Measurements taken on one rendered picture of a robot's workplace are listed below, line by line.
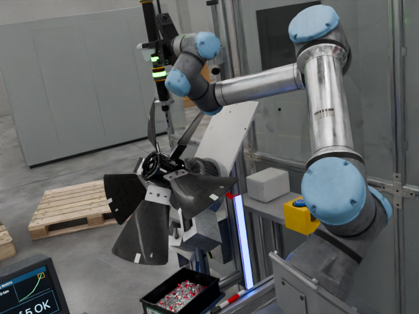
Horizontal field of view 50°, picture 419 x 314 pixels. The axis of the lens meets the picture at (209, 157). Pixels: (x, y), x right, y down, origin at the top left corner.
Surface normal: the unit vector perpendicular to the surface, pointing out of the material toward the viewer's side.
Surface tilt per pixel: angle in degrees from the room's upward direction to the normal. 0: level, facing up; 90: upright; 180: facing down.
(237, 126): 50
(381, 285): 90
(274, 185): 90
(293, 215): 90
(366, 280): 90
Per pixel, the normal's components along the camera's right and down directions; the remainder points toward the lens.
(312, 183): -0.48, -0.31
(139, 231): -0.16, -0.36
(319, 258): -0.21, -0.61
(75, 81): 0.44, 0.20
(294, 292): -0.90, 0.25
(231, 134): -0.70, -0.39
